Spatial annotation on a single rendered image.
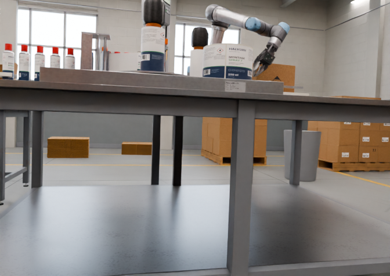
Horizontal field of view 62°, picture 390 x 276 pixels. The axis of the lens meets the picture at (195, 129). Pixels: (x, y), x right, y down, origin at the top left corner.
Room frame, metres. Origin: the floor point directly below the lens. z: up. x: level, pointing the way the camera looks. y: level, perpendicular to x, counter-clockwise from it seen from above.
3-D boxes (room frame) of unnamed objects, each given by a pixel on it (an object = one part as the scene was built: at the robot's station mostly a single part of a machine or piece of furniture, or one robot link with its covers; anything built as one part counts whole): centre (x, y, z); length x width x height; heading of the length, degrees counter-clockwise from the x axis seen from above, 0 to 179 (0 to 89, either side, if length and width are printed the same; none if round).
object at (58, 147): (5.52, 2.15, 0.16); 0.64 x 0.53 x 0.31; 107
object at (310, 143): (4.12, -1.37, 0.31); 0.46 x 0.46 x 0.62
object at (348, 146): (5.36, -2.59, 0.57); 1.20 x 0.83 x 1.14; 104
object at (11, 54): (1.66, 0.97, 0.98); 0.05 x 0.05 x 0.20
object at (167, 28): (1.98, 0.20, 1.17); 0.04 x 0.04 x 0.67; 12
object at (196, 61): (1.59, -0.01, 1.03); 0.09 x 0.09 x 0.30
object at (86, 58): (1.67, 0.52, 1.01); 0.14 x 0.13 x 0.26; 102
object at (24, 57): (1.68, 0.90, 0.98); 0.05 x 0.05 x 0.20
